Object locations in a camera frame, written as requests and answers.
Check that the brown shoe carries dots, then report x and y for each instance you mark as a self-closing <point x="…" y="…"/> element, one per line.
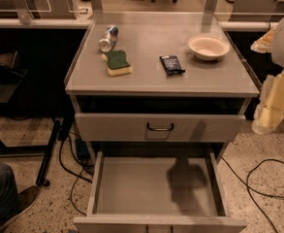
<point x="24" y="201"/>

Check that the green yellow sponge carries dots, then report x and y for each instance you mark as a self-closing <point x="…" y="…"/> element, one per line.
<point x="117" y="63"/>

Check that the white bowl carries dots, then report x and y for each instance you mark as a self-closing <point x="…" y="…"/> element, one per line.
<point x="208" y="48"/>

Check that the closed upper drawer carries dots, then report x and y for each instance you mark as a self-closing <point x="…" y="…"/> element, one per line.
<point x="132" y="127"/>

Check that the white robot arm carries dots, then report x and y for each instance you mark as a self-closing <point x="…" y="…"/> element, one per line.
<point x="277" y="52"/>

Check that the blue silver soda can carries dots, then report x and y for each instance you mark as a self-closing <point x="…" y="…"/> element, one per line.
<point x="109" y="39"/>

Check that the open middle drawer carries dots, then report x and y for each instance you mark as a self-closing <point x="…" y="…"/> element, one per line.
<point x="157" y="194"/>

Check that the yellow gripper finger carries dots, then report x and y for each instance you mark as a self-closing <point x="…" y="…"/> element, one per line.
<point x="264" y="43"/>
<point x="270" y="111"/>

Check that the black side table frame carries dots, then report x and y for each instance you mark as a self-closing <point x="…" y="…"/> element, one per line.
<point x="10" y="81"/>

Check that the dark blue rxbar wrapper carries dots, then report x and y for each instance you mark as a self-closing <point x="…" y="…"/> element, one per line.
<point x="171" y="65"/>

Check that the person leg in jeans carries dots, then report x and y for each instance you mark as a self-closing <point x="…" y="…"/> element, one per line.
<point x="8" y="194"/>

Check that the black drawer handle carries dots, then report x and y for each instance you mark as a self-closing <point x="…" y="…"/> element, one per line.
<point x="165" y="128"/>

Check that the grey drawer cabinet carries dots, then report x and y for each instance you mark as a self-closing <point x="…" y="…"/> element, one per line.
<point x="222" y="87"/>

